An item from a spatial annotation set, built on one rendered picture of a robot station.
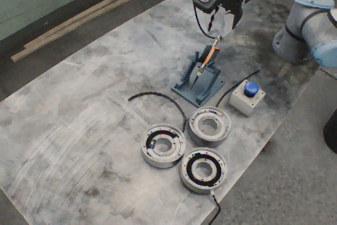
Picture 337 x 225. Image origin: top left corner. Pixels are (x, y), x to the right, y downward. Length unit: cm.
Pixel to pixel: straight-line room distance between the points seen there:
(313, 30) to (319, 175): 113
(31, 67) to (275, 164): 163
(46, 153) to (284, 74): 74
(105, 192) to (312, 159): 143
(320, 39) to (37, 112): 79
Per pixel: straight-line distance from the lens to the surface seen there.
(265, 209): 166
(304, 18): 97
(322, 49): 88
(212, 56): 81
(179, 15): 113
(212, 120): 79
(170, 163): 70
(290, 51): 105
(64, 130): 80
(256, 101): 84
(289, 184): 177
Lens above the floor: 146
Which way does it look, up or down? 52 degrees down
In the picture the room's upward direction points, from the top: 7 degrees clockwise
